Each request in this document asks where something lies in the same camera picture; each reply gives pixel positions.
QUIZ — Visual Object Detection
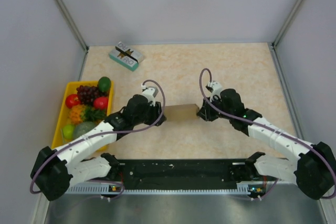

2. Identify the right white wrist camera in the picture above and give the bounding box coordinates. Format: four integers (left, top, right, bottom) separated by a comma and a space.
206, 81, 223, 103

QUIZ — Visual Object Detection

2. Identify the green melon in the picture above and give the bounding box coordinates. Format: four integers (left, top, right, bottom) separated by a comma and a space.
72, 121, 96, 140

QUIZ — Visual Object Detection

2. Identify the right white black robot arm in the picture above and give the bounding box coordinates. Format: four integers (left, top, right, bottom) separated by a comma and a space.
197, 82, 335, 200

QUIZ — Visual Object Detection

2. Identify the orange bumpy fruit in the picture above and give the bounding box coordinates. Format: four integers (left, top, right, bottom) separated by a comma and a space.
68, 104, 87, 125

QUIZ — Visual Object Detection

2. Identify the white teal printed carton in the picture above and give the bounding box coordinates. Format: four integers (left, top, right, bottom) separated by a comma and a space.
109, 41, 144, 71

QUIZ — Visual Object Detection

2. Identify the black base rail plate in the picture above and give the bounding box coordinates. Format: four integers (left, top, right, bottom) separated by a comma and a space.
89, 158, 279, 190

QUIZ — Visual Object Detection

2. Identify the dark purple grape bunch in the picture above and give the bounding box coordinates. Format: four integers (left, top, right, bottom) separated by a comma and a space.
76, 86, 101, 105

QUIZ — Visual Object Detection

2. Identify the green avocado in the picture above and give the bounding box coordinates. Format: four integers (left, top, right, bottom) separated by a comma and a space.
97, 77, 111, 92

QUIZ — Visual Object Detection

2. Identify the red apple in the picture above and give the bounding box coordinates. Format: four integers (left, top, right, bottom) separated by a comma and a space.
65, 94, 81, 109

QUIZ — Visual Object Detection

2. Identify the red tomato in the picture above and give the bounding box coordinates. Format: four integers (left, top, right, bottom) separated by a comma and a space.
93, 97, 109, 110

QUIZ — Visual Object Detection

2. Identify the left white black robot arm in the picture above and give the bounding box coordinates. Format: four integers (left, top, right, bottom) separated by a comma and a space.
30, 94, 166, 201

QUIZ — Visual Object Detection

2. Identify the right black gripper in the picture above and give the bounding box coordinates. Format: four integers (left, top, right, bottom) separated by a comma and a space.
196, 94, 233, 122

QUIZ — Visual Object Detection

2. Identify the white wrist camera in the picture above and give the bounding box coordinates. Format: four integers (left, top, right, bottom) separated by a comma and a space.
141, 84, 159, 106
206, 81, 223, 103

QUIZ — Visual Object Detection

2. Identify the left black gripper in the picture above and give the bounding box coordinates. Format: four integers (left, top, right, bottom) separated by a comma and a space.
133, 101, 166, 127

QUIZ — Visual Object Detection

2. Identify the brown cardboard box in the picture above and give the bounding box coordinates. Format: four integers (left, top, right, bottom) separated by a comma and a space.
164, 104, 199, 122

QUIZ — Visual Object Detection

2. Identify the green lime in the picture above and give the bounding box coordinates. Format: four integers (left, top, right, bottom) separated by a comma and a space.
61, 124, 75, 140

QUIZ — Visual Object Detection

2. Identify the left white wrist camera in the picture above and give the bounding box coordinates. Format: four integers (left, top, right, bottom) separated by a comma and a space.
141, 84, 159, 106

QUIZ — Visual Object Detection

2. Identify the grey slotted cable duct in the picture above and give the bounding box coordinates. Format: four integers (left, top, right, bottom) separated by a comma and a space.
65, 183, 264, 196

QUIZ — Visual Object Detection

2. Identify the yellow plastic tray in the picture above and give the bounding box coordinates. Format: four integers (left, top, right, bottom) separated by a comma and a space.
51, 81, 113, 148

